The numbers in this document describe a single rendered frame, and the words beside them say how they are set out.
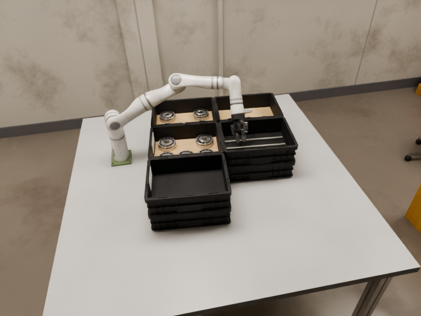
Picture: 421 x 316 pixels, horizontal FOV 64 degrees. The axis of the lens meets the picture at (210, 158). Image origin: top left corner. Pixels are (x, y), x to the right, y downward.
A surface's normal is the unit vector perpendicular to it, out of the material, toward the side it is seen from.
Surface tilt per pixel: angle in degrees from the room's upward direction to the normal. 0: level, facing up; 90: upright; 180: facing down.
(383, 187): 0
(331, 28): 90
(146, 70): 90
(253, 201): 0
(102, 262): 0
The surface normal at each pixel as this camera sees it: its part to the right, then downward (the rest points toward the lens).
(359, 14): 0.18, 0.62
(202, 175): -0.03, -0.77
